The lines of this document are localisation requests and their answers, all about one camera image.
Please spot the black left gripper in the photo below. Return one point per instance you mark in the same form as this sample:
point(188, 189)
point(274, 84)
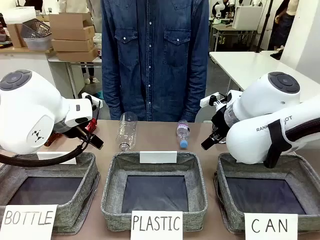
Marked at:
point(82, 131)

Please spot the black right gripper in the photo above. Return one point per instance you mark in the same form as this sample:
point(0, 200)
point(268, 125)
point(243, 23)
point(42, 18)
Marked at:
point(220, 122)

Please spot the red crushed can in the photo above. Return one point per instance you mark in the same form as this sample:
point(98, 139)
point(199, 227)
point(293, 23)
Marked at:
point(91, 124)

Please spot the small water bottle blue cap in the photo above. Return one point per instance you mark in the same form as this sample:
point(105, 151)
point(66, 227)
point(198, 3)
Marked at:
point(183, 132)

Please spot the large clear plastic bottle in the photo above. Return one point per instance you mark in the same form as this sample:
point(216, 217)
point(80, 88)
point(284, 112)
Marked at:
point(127, 130)

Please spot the brown glass bottle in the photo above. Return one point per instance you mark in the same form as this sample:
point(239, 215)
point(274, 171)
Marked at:
point(51, 140)

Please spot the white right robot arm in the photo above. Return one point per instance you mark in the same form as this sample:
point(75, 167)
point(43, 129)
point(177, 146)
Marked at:
point(260, 105)

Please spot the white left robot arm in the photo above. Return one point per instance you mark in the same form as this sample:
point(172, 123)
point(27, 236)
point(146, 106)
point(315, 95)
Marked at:
point(30, 112)

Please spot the grey fabric basket bottle label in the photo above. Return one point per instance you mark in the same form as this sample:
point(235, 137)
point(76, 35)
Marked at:
point(87, 180)

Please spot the grey fabric basket can label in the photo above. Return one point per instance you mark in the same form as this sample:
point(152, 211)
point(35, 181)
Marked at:
point(222, 190)

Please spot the grey fabric basket plastic label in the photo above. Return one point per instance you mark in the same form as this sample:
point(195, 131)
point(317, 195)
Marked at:
point(112, 190)

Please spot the paper sign CAN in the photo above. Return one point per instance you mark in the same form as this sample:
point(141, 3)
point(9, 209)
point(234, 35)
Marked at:
point(271, 226)

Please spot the grey perforated plastic basket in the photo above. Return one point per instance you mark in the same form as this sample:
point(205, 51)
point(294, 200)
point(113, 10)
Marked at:
point(36, 28)

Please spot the blank white card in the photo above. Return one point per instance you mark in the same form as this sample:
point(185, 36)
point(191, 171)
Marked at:
point(158, 157)
point(52, 156)

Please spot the teal object on floor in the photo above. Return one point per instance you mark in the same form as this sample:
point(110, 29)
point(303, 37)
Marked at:
point(99, 95)

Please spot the background person legs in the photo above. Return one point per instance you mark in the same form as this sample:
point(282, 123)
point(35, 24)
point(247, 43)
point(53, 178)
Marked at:
point(91, 75)

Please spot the white side table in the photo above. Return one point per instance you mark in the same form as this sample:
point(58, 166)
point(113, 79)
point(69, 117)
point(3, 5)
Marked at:
point(250, 67)

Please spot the paper sign PLASTIC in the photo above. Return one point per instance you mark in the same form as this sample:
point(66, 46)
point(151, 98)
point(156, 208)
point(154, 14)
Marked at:
point(156, 225)

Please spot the person in denim shirt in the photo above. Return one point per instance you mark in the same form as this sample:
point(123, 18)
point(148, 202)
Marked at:
point(155, 62)

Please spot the paper sign BOTTLE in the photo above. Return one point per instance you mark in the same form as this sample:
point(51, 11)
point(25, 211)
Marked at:
point(28, 221)

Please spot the white desk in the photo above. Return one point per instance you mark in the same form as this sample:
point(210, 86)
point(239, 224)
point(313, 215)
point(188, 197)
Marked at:
point(25, 62)

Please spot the black object on side table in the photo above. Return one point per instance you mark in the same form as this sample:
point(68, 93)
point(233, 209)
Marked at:
point(277, 53)

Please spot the clear plastic bin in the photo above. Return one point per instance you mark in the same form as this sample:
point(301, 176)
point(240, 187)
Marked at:
point(38, 43)

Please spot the background metal table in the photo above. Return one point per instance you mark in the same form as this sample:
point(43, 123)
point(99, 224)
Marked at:
point(232, 28)

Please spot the black tripod pole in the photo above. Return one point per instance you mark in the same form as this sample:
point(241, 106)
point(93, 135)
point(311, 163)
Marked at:
point(263, 25)

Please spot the white box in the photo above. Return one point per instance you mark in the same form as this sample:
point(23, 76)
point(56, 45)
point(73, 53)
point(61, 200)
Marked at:
point(247, 17)

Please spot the small cardboard box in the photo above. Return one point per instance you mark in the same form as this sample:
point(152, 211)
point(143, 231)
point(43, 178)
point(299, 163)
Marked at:
point(15, 35)

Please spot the background person dark skirt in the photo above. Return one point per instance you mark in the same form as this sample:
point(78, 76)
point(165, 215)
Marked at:
point(282, 27)

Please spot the white foam sheet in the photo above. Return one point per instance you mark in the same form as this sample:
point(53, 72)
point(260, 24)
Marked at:
point(17, 15)

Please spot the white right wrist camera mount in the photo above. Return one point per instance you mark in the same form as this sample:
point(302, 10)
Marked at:
point(207, 100)

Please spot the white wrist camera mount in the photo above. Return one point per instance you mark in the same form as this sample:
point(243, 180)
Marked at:
point(88, 98)
point(207, 100)

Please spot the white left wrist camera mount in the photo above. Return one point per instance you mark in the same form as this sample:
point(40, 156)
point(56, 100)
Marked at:
point(88, 98)

